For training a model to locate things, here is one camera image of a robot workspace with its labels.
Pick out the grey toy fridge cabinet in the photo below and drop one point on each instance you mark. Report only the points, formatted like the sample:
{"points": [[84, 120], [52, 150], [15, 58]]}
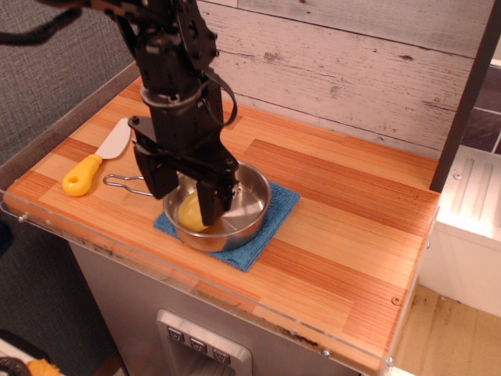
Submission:
{"points": [[129, 295]]}

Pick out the stainless steel pan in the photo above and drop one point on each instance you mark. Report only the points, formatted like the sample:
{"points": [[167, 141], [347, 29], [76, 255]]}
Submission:
{"points": [[238, 226]]}

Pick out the yellow handled toy knife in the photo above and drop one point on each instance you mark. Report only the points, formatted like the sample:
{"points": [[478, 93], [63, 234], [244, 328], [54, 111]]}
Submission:
{"points": [[78, 181]]}

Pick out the yellow toy potato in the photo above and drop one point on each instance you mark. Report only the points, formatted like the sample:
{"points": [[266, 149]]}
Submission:
{"points": [[189, 214]]}

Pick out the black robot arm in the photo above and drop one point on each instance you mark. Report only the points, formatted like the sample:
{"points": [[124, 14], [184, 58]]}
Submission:
{"points": [[173, 49]]}

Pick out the dark right frame post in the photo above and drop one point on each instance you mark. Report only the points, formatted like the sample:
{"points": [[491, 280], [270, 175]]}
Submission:
{"points": [[471, 91]]}

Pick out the clear acrylic table guard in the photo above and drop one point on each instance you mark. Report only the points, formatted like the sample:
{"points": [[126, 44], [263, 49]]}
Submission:
{"points": [[333, 277]]}

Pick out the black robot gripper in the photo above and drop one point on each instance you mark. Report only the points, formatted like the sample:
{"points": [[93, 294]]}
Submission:
{"points": [[183, 134]]}

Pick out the blue cloth mat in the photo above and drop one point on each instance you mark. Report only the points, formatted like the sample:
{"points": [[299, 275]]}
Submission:
{"points": [[282, 203]]}

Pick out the silver dispenser button panel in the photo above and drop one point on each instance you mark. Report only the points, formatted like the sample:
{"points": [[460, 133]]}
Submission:
{"points": [[191, 349]]}

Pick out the orange object bottom left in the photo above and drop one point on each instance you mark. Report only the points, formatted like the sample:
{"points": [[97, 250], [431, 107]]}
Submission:
{"points": [[42, 368]]}

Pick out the white toy sink unit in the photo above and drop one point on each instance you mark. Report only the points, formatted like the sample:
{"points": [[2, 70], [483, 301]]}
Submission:
{"points": [[462, 255]]}

